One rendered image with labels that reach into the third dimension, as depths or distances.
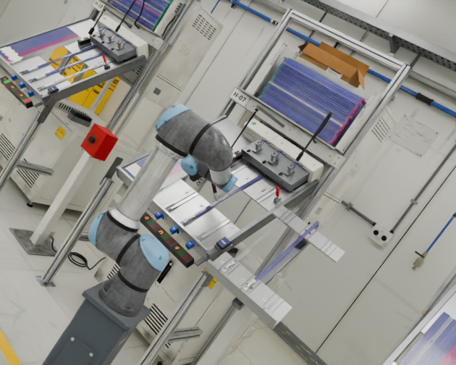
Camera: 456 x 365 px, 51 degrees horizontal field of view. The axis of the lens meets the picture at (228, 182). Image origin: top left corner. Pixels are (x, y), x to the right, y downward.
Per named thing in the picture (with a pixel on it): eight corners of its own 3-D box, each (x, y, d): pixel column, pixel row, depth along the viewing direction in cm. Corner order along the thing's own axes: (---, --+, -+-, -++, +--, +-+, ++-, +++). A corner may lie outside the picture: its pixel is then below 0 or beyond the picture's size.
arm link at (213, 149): (243, 140, 143) (241, 176, 191) (213, 120, 145) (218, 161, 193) (220, 171, 141) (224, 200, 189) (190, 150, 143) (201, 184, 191)
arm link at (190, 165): (203, 175, 182) (219, 156, 187) (179, 158, 183) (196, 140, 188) (200, 185, 189) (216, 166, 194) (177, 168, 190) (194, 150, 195)
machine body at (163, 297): (161, 376, 235) (232, 276, 227) (87, 284, 271) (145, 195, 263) (226, 361, 291) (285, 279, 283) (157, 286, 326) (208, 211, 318)
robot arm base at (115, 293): (127, 322, 148) (145, 297, 147) (90, 292, 151) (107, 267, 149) (145, 309, 163) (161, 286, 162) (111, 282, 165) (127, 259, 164)
